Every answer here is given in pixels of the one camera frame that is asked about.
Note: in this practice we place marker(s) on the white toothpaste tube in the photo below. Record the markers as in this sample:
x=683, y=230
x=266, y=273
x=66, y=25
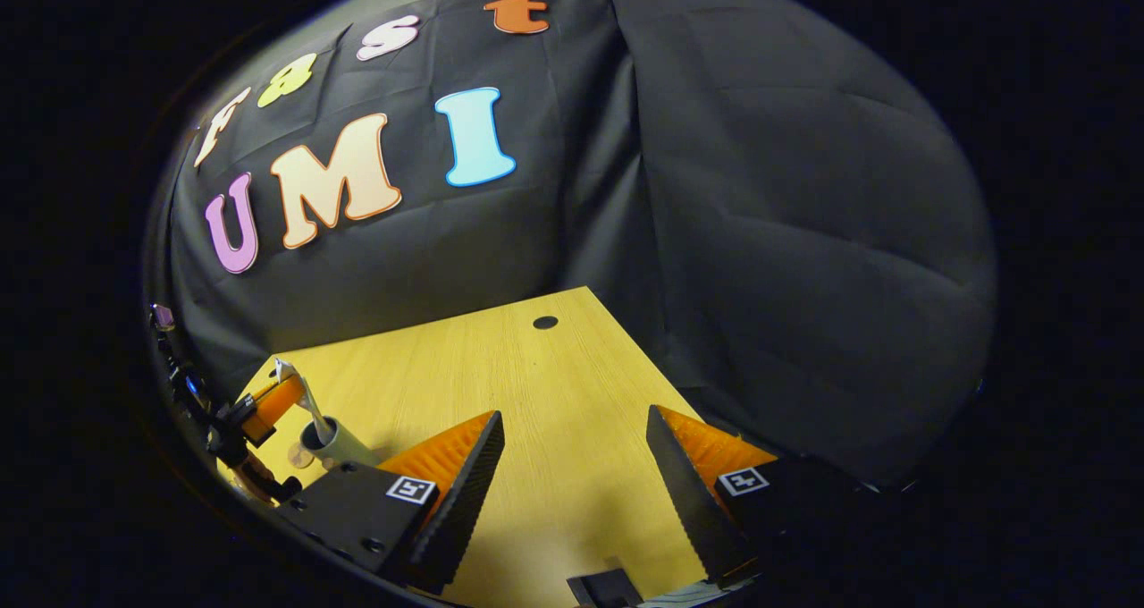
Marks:
x=308, y=402

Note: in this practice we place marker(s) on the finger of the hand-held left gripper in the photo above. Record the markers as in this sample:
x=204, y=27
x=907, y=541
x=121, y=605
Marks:
x=273, y=402

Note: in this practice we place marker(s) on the round brown coaster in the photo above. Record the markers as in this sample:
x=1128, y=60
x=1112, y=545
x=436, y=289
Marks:
x=298, y=458

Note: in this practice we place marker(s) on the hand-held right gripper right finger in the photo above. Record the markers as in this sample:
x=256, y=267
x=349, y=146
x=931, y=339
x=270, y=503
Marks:
x=684, y=501

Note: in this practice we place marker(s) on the yellow wooden desktop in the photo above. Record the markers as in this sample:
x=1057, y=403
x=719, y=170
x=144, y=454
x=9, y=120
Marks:
x=554, y=393

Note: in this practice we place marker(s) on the black backdrop cloth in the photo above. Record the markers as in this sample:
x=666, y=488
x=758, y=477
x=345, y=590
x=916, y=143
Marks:
x=760, y=232

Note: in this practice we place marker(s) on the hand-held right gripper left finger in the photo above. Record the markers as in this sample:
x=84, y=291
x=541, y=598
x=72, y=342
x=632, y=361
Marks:
x=469, y=501

